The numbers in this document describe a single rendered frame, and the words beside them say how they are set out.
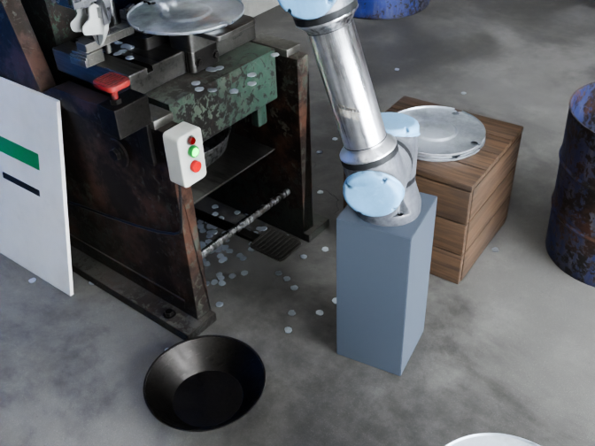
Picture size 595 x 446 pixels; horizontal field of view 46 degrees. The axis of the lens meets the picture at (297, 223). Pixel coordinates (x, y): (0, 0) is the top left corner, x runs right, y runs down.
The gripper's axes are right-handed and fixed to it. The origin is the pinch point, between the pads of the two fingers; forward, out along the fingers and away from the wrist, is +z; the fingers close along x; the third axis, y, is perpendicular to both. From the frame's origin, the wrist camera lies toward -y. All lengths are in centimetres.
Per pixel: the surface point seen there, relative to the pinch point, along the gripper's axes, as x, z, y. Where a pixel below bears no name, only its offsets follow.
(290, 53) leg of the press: 4, 23, -56
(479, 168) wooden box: 54, 50, -74
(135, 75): -8.0, 15.4, -12.6
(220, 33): 5.8, 7.3, -28.3
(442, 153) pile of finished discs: 44, 48, -72
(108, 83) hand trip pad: 1.1, 9.3, 1.6
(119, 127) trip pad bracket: 3.0, 18.8, 2.7
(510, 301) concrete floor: 72, 85, -67
